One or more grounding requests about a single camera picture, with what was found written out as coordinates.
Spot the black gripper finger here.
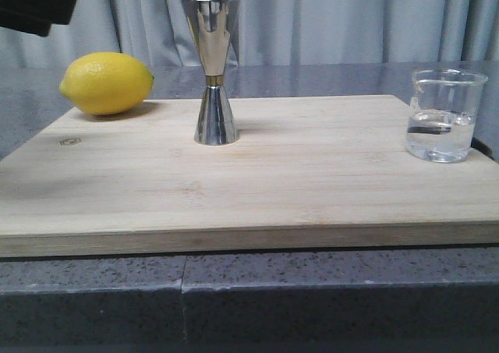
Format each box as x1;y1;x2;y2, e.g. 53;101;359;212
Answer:
1;0;77;37

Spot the stainless steel double jigger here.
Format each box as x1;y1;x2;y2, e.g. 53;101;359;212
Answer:
181;0;239;146

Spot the clear glass beaker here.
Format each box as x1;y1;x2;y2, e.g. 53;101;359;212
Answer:
405;69;488;163

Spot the yellow lemon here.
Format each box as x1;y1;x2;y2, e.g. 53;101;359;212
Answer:
59;51;154;115

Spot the grey pleated curtain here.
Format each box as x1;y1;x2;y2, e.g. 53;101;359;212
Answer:
1;0;498;68

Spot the light wooden cutting board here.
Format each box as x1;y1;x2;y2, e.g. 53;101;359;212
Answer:
1;95;498;257

